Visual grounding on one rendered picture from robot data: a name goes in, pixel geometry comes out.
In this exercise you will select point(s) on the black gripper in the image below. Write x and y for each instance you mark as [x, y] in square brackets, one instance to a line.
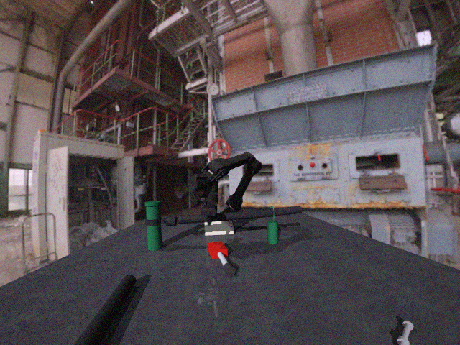
[210, 210]

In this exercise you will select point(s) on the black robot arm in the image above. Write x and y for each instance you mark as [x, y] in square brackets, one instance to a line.
[221, 167]

